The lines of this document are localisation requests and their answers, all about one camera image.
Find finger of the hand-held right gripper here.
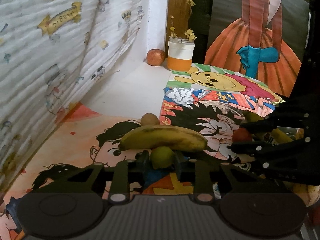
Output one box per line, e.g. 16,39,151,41
239,99,310,133
230,140,313,178

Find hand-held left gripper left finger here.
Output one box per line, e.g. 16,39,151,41
66,151,150,204

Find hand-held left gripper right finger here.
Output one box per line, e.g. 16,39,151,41
174,151,258,204

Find large yellow banana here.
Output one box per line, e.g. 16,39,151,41
243,110,293,143

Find red cherry tomato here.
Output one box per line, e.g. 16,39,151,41
232,127,253,143

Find small green grape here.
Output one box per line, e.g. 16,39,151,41
149,146,175,170

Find large striped pepino melon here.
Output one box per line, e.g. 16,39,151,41
291,184,320,207

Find yellow banana with brown marks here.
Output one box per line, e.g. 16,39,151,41
119,125,208,152

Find small brown fruit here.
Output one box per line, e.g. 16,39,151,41
140,113,160,126

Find cartoon printed table mat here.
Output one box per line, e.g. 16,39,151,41
0,63,295,240

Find small red apple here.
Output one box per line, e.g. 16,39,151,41
146,49,166,67

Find white and orange jar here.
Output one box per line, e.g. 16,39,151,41
167,36,195,72

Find yellow flower twig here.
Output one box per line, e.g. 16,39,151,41
169,0,197,42

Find white cartoon printed blanket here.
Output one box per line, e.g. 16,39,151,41
0,0,150,193

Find wall poster orange dress figure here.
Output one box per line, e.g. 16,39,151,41
204,0,310,98

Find brown wooden door frame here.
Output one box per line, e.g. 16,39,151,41
166,0,193,63

